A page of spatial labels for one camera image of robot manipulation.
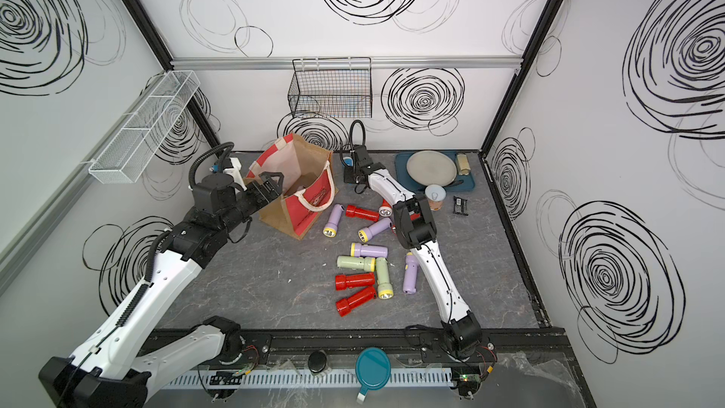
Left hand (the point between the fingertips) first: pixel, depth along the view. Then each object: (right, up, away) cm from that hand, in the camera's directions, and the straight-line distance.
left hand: (273, 180), depth 73 cm
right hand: (+17, +2, +39) cm, 43 cm away
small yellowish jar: (+63, +5, +39) cm, 74 cm away
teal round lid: (+26, -44, -8) cm, 52 cm away
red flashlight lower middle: (+22, -30, +10) cm, 38 cm away
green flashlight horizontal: (+24, -26, +12) cm, 37 cm away
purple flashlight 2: (+24, -18, +20) cm, 36 cm away
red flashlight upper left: (+19, -11, +24) cm, 33 cm away
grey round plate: (+51, +5, +41) cm, 65 cm away
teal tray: (+62, -2, +39) cm, 74 cm away
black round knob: (+13, -42, -8) cm, 44 cm away
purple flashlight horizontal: (+22, -22, +16) cm, 35 cm away
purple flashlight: (+12, -17, +21) cm, 29 cm away
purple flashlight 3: (+38, -29, +12) cm, 49 cm away
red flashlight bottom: (+20, -35, +6) cm, 40 cm away
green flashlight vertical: (+30, -31, +9) cm, 44 cm away
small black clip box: (+59, -10, +30) cm, 66 cm away
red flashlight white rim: (+31, -10, +27) cm, 42 cm away
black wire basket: (+9, +40, +51) cm, 66 cm away
